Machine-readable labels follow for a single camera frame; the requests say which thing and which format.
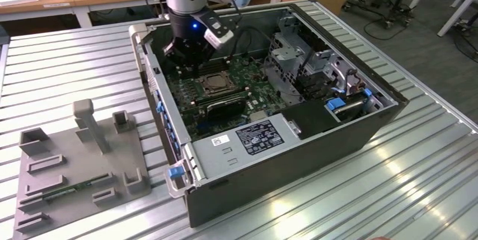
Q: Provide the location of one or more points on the CPU with silver top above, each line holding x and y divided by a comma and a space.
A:
218, 81

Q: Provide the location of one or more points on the CPU socket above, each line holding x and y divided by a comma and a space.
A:
207, 94

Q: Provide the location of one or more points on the black graphics card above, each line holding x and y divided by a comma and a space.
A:
223, 108

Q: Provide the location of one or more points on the green motherboard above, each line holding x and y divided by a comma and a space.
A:
260, 91

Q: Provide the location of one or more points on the perforated metal drive cage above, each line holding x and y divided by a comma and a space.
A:
286, 55

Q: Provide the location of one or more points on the silver chipset heatsink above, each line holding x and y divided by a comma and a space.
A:
259, 115

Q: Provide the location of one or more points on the grey power supply unit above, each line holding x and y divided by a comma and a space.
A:
216, 156

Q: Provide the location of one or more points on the blue disk carrier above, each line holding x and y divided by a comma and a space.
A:
334, 105

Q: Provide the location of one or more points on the blue case latch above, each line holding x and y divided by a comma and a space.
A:
175, 173

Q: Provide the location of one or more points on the small blue clip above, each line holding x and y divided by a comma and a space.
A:
366, 92

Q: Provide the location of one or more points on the black PC case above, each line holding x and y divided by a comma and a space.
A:
279, 173

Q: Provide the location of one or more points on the grey parts rack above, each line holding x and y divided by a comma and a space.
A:
75, 164

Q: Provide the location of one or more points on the black wheeled stand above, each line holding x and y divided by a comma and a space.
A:
397, 10

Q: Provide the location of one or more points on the green RAM stick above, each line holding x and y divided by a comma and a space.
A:
71, 189

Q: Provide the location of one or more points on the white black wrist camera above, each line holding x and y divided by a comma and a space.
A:
218, 31

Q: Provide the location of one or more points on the silver disk bay frame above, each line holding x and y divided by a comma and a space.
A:
338, 68

